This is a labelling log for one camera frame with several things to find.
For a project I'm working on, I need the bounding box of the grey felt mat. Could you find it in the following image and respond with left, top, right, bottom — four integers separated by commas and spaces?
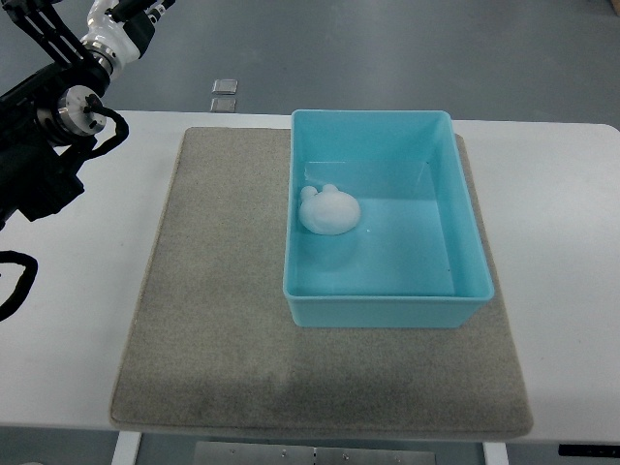
109, 128, 533, 440

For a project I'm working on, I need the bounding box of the white right table leg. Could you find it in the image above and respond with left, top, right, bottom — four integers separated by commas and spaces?
482, 442, 510, 465

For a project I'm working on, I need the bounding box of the black looped cable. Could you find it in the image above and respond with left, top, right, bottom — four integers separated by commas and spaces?
0, 250, 40, 323

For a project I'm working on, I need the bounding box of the white left table leg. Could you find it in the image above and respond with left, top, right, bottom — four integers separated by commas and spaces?
110, 431, 142, 465

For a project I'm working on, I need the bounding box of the lower metal floor plate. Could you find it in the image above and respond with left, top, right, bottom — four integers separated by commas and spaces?
210, 97, 236, 113

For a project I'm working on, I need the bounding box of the white rabbit-shaped toy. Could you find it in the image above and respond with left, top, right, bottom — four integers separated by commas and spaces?
298, 184, 361, 235

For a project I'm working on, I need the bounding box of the black table control panel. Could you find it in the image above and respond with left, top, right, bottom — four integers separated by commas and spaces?
558, 444, 620, 458

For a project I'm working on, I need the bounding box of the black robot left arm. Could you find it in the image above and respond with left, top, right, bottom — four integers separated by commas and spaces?
1, 1, 129, 223

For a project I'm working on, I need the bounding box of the white table leg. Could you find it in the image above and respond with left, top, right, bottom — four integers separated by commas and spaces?
110, 431, 142, 465
482, 442, 510, 465

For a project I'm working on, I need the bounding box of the blue plastic box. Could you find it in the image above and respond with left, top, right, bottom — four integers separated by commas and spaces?
283, 109, 495, 328

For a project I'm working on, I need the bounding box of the grey metal table base plate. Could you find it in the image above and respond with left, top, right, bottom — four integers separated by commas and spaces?
193, 442, 437, 465

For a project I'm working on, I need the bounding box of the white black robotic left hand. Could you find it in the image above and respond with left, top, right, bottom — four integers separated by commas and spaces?
81, 0, 175, 75

